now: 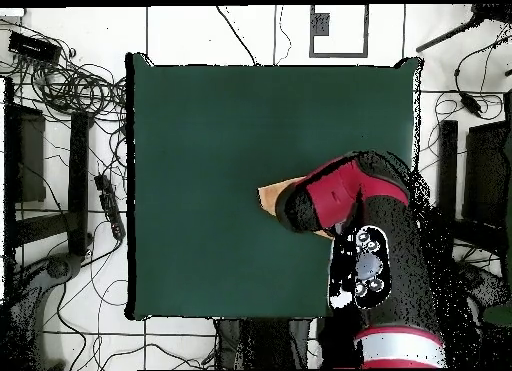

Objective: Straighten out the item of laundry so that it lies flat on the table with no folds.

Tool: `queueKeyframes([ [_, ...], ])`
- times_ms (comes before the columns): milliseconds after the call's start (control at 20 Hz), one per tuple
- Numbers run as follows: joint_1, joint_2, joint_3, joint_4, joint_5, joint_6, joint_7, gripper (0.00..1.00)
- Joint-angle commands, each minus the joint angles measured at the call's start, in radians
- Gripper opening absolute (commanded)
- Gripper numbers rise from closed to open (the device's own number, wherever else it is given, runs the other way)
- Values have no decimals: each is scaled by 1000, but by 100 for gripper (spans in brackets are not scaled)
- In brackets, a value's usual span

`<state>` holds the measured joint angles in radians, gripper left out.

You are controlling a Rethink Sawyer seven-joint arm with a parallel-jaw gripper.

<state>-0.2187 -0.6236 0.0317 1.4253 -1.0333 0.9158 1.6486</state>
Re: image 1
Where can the tan terry towel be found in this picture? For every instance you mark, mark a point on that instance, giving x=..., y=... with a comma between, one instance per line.
x=272, y=195

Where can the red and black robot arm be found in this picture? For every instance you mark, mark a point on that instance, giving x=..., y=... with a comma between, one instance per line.
x=340, y=195

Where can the dark green table cloth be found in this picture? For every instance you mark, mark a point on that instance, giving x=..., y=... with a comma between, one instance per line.
x=200, y=147

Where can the black power strip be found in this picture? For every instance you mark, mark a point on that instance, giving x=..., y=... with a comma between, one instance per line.
x=110, y=205

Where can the grey round stand base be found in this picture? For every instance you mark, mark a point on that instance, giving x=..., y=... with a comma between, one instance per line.
x=486, y=285
x=58, y=267

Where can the black tripod leg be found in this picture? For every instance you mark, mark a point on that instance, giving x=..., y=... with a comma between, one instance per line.
x=448, y=35

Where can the dark green object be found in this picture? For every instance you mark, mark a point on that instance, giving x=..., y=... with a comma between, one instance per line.
x=498, y=315

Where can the black hub box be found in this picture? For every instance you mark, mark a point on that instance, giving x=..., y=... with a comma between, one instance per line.
x=34, y=47

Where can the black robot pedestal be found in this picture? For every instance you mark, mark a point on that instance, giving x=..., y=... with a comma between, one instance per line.
x=264, y=343

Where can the grey square floor frame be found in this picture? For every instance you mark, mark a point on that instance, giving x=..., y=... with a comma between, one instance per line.
x=320, y=25

